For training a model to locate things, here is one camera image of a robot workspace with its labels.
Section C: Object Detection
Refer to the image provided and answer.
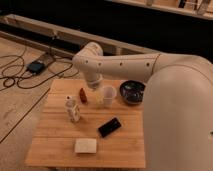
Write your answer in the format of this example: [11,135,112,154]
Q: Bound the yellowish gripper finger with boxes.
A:
[96,90,103,104]

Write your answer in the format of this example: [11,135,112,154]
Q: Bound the white bottle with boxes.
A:
[65,96,80,122]

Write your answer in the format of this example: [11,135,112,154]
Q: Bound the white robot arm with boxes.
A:
[73,42,213,171]

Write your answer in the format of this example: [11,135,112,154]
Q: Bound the small red-brown object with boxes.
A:
[79,88,87,104]

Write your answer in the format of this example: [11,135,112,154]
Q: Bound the dark bowl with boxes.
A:
[119,80,145,105]

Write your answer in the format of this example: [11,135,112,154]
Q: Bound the black phone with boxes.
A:
[98,118,121,138]

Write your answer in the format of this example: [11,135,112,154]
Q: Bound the wooden table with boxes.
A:
[25,79,146,168]

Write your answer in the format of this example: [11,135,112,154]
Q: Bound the white rectangular sponge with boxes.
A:
[74,138,97,154]

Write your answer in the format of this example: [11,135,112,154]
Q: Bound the blue power adapter box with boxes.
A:
[27,61,45,74]

